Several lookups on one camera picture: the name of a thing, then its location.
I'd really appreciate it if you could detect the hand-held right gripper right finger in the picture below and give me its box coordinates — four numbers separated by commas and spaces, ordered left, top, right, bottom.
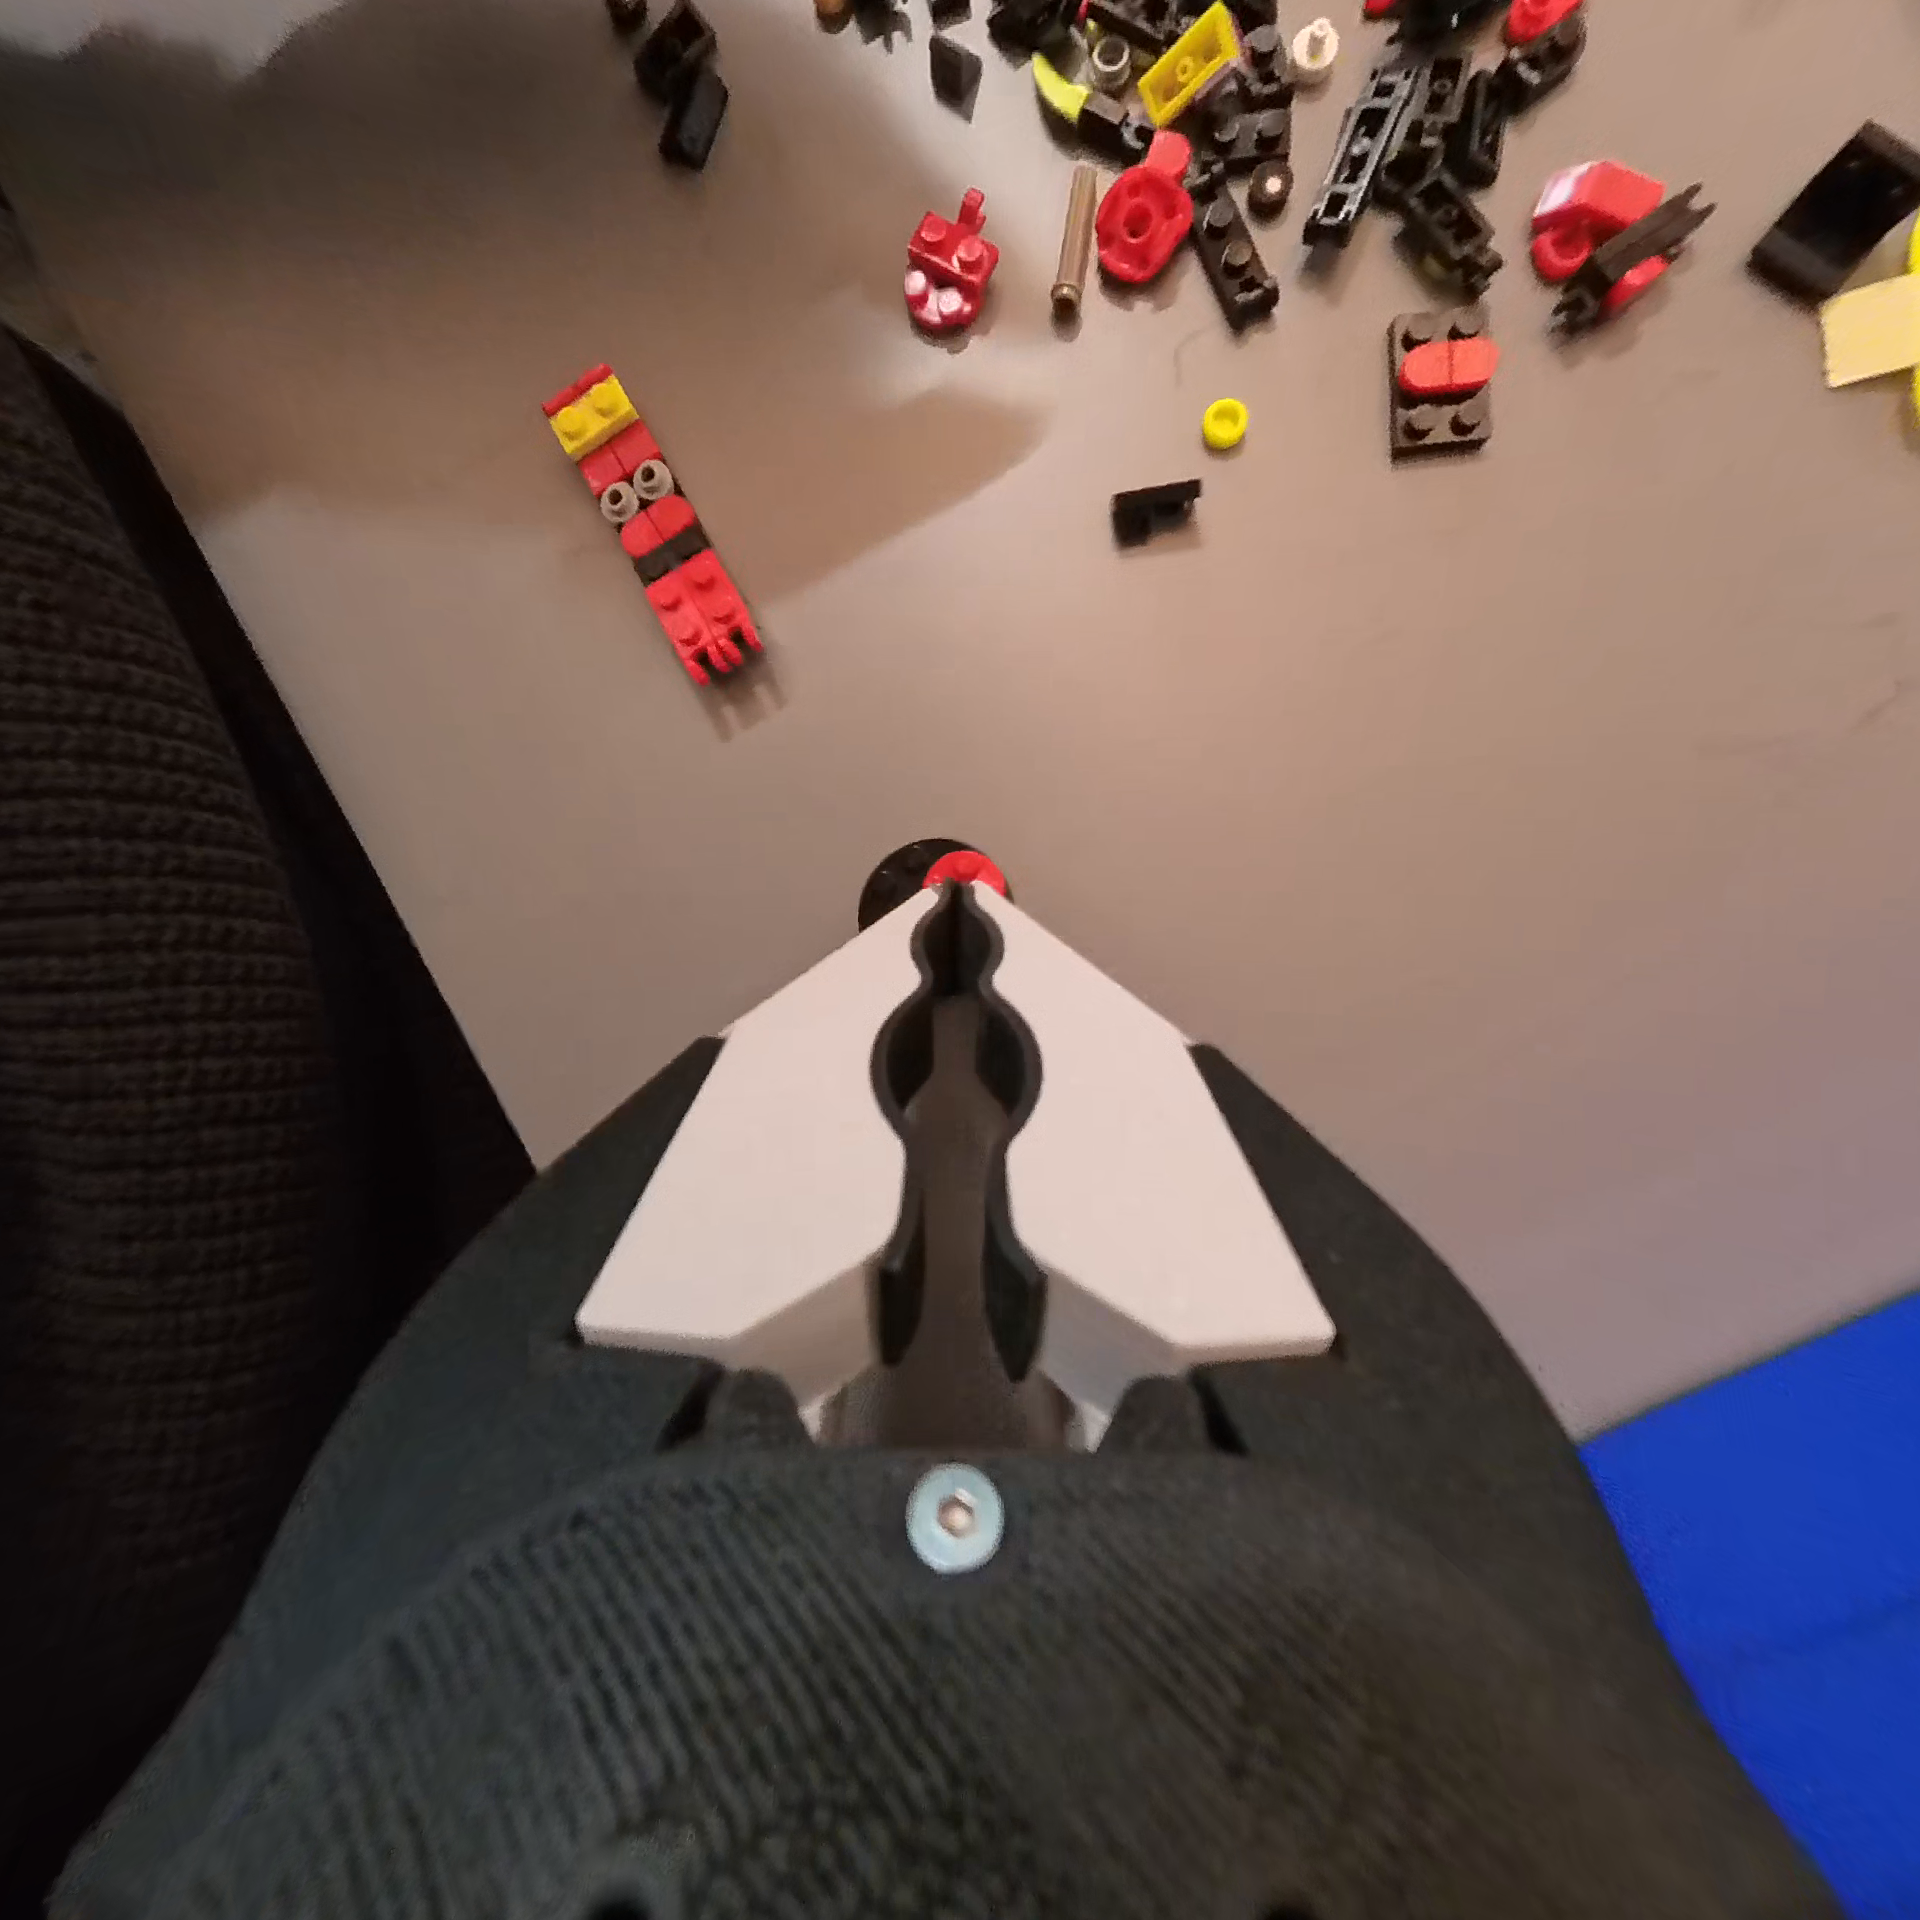
956, 883, 1339, 1443

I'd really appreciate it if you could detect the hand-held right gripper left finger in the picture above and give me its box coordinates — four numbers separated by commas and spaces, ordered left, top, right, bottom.
572, 883, 956, 1411

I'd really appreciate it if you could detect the black round lego plate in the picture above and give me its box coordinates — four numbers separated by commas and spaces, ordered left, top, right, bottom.
855, 838, 1020, 936

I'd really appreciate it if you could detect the pile of lego pieces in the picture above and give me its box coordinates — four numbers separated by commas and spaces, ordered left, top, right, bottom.
817, 0, 1591, 324

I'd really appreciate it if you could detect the person's left forearm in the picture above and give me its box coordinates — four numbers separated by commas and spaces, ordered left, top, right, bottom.
0, 180, 539, 1920

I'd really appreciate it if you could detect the red yellow lego assembly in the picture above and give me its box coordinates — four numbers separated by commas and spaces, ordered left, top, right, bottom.
539, 359, 770, 689

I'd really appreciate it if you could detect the red rounded lego plate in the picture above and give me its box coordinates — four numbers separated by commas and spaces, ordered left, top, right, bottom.
1093, 132, 1198, 291

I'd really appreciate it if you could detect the brown lego bar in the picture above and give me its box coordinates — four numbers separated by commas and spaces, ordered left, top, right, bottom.
1051, 163, 1104, 316

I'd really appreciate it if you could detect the black lego slope tile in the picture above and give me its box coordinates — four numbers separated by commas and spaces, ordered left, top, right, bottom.
654, 68, 732, 173

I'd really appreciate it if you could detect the red black lego claw assembly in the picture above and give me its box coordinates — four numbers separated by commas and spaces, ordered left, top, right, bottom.
1531, 157, 1725, 326

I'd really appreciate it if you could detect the small black lego plate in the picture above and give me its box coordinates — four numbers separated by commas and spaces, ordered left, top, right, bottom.
630, 0, 723, 107

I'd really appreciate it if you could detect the black lego slope brick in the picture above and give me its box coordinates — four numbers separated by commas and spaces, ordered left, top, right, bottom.
1747, 120, 1920, 304

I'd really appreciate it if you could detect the blue plastic bin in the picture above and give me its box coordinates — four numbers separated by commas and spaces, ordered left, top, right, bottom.
1575, 1295, 1920, 1920

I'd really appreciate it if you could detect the black plate with red tile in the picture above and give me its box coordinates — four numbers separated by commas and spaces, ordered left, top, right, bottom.
1385, 309, 1504, 464

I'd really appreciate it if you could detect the small black lego bracket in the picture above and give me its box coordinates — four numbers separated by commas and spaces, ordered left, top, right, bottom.
1110, 477, 1209, 552

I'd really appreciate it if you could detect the yellow string with tape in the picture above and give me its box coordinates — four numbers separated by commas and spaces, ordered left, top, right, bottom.
1820, 213, 1920, 395

